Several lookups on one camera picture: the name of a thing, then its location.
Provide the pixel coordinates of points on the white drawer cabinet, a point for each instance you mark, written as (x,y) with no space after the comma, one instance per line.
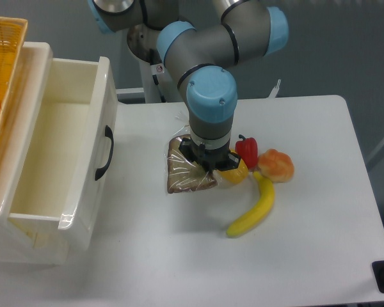
(22,237)

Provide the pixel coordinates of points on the yellow banana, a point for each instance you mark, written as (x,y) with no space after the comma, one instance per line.
(253,217)

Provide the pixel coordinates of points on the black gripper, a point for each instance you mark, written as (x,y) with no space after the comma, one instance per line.
(221,159)

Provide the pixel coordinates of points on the plastic-wrapped brown toast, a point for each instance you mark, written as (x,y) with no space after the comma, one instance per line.
(183,176)

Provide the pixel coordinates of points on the black drawer handle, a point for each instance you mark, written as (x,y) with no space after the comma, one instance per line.
(108,155)

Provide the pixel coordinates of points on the red bell pepper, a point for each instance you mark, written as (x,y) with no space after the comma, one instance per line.
(247,149)

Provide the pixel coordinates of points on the orange bread roll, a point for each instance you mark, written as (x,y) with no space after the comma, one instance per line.
(276,166)

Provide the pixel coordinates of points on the yellow wicker basket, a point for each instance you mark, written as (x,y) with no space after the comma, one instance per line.
(12,36)

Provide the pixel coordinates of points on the yellow bell pepper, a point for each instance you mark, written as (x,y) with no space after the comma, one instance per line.
(235,176)

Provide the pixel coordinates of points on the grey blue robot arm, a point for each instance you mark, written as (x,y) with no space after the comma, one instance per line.
(198,62)

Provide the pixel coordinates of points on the open white upper drawer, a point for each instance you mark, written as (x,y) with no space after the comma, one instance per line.
(57,180)

